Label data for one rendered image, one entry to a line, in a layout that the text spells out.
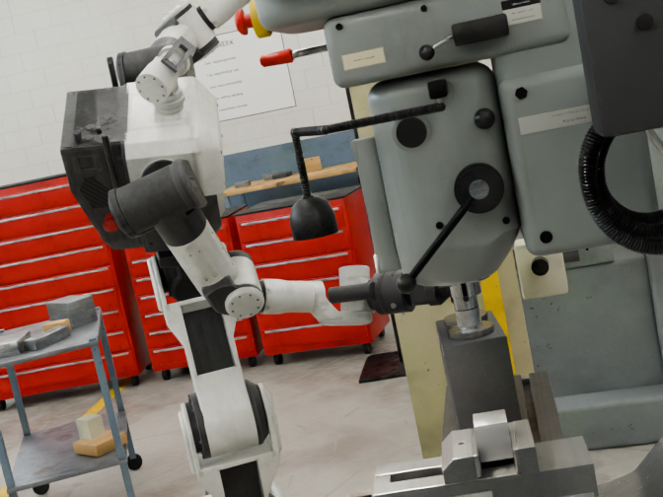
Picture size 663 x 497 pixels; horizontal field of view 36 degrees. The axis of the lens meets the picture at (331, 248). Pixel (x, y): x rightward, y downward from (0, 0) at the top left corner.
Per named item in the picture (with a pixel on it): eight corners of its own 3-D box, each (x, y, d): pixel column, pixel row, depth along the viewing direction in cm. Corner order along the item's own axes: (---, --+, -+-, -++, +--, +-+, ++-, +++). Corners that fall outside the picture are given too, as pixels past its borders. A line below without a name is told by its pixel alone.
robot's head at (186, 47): (138, 78, 193) (156, 54, 188) (158, 54, 199) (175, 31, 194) (165, 99, 194) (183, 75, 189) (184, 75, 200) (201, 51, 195)
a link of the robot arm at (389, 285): (431, 271, 198) (375, 278, 204) (440, 319, 200) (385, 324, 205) (449, 256, 210) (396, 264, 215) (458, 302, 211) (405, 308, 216)
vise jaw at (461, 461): (444, 484, 157) (440, 461, 156) (444, 455, 169) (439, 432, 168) (482, 478, 156) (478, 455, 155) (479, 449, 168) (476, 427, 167)
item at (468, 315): (458, 325, 198) (452, 297, 198) (481, 321, 198) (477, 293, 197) (458, 331, 194) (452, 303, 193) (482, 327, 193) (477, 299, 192)
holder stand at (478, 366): (461, 441, 193) (441, 340, 190) (450, 404, 215) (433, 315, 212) (523, 429, 192) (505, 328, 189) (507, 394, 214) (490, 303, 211)
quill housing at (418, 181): (401, 301, 149) (358, 85, 145) (409, 272, 169) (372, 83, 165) (531, 278, 146) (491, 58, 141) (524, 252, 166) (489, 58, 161)
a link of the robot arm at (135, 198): (153, 259, 188) (116, 209, 179) (148, 230, 195) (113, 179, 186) (209, 234, 187) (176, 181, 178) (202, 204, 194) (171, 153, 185)
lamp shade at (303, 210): (288, 239, 160) (280, 200, 159) (331, 228, 162) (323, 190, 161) (299, 242, 153) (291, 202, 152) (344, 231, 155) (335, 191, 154)
